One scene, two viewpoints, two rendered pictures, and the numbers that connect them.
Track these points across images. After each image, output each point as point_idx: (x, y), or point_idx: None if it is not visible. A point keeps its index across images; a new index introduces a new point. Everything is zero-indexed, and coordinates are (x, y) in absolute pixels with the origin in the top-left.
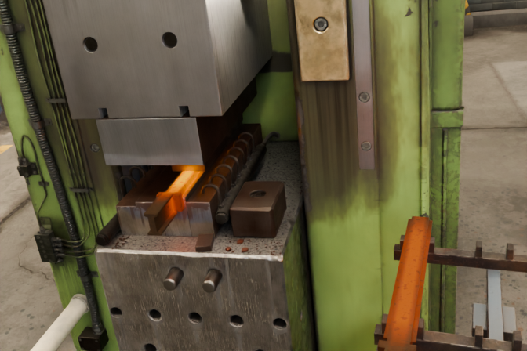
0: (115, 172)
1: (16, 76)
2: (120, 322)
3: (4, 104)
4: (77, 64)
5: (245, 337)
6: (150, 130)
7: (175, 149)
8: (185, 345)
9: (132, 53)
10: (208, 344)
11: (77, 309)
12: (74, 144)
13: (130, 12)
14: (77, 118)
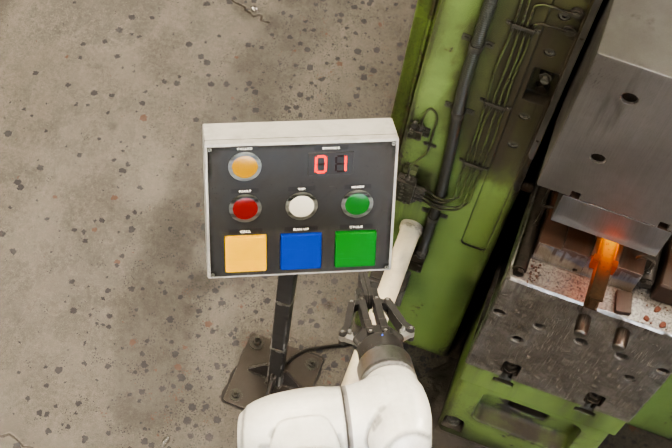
0: (524, 168)
1: (454, 70)
2: (498, 318)
3: (423, 80)
4: (572, 162)
5: (622, 365)
6: (618, 221)
7: (634, 239)
8: (556, 349)
9: (639, 180)
10: (581, 357)
11: (413, 243)
12: (490, 136)
13: (658, 160)
14: (543, 186)
